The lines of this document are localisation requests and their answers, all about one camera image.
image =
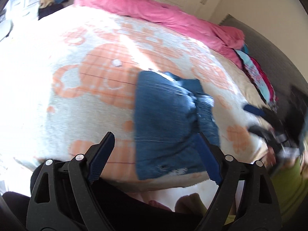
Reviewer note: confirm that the pile of clothes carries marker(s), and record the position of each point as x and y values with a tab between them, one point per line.
48	7

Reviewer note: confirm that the white curved desk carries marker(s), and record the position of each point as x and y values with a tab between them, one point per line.
5	28

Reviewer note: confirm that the colourful floral pillow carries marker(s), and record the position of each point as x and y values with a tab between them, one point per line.
258	78

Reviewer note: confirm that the pink duvet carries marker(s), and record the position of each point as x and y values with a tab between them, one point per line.
225	40

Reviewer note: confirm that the orange white plush blanket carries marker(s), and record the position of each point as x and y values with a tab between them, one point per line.
69	78

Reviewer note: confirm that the blue denim pants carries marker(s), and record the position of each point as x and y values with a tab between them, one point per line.
169	113

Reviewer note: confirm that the grey upholstered headboard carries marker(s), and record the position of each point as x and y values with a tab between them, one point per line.
282	73

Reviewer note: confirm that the green sleeve forearm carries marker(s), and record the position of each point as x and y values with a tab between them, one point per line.
290	184

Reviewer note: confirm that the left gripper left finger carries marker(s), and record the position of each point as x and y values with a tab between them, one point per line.
63	198

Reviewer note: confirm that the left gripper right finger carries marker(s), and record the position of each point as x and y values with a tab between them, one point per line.
245	198

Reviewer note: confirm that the white drawer dresser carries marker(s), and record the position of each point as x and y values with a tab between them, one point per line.
17	10

